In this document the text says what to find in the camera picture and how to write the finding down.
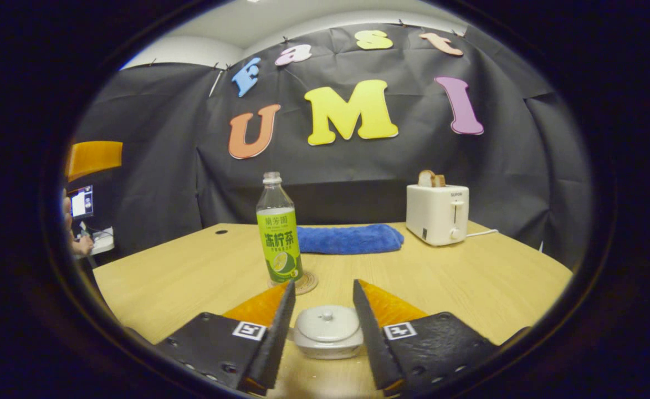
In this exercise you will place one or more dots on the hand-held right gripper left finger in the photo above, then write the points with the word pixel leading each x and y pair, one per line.
pixel 275 343

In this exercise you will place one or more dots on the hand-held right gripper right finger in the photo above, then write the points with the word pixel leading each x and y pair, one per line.
pixel 372 343

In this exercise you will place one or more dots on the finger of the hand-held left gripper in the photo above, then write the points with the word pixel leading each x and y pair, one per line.
pixel 95 158

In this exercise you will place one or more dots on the white ceramic teacup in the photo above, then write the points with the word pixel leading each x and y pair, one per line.
pixel 327 349

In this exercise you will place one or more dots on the white teacup lid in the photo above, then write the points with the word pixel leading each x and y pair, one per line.
pixel 327 324

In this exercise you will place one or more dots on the round wooden coaster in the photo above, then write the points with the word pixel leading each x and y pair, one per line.
pixel 308 284

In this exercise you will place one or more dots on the clear green-label water bottle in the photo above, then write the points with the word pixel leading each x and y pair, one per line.
pixel 279 238

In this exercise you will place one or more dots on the computer monitor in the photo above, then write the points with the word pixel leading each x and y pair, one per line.
pixel 82 202

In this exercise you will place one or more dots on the white device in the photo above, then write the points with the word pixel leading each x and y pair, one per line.
pixel 103 241

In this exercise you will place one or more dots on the blue towel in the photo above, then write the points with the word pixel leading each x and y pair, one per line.
pixel 352 239

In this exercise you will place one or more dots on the white toaster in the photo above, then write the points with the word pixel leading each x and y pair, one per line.
pixel 435 216

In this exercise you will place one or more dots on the bread slice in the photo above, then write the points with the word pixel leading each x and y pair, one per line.
pixel 430 179

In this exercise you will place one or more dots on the black backdrop cloth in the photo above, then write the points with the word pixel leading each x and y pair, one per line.
pixel 358 166

